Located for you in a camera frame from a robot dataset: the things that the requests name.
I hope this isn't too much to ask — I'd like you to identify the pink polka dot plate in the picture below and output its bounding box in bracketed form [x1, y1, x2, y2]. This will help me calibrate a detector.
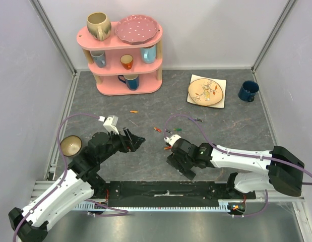
[115, 15, 159, 45]

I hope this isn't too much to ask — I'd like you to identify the white square plate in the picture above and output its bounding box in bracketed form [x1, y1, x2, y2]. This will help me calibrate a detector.
[186, 74, 227, 109]

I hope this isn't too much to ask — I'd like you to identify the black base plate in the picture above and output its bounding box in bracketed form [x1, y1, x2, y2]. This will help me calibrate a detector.
[93, 181, 256, 208]

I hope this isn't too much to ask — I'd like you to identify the light blue mug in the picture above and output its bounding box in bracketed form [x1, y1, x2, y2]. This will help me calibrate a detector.
[140, 45, 156, 64]

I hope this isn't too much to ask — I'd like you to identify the pink three-tier shelf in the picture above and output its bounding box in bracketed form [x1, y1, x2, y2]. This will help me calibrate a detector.
[77, 22, 162, 96]

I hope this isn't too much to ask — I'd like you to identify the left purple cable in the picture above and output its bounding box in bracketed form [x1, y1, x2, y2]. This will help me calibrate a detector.
[12, 113, 129, 242]

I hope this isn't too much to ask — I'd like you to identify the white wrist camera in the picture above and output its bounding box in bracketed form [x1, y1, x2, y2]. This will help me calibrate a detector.
[98, 115, 119, 135]
[164, 134, 181, 146]

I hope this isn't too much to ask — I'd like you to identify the grey-blue mug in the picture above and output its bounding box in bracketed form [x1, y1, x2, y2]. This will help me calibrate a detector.
[90, 50, 106, 68]

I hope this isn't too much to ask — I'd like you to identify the brown ceramic bowl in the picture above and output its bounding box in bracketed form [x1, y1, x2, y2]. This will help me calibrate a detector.
[60, 135, 82, 157]

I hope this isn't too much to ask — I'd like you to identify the dark blue mug on shelf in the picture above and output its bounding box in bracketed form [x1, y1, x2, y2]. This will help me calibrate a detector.
[118, 74, 140, 90]

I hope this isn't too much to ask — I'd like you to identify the navy blue cup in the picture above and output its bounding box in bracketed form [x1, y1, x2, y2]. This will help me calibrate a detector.
[238, 80, 259, 102]

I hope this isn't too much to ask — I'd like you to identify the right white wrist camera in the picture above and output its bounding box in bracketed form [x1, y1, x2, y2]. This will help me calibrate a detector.
[164, 134, 181, 146]

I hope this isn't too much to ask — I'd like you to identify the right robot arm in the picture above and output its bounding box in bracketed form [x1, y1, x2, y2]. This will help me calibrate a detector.
[164, 135, 304, 199]

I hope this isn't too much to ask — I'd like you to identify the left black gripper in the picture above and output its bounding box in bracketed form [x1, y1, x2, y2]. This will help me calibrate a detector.
[98, 127, 145, 163]

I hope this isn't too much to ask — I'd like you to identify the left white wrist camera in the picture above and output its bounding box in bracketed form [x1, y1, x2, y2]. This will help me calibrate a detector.
[98, 115, 119, 135]

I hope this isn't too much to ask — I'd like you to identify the beige ceramic mug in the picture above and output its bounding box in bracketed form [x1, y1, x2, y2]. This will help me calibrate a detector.
[87, 12, 112, 41]

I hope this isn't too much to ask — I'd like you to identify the round beige painted plate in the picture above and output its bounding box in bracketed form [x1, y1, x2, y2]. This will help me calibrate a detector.
[188, 78, 225, 106]

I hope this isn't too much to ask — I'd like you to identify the aluminium cable duct rail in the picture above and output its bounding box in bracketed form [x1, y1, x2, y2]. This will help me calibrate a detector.
[72, 201, 245, 212]

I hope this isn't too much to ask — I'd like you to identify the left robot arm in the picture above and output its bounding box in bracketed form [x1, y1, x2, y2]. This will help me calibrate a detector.
[9, 129, 145, 241]

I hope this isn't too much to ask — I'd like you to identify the orange cup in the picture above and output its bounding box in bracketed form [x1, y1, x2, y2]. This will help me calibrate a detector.
[120, 54, 134, 70]

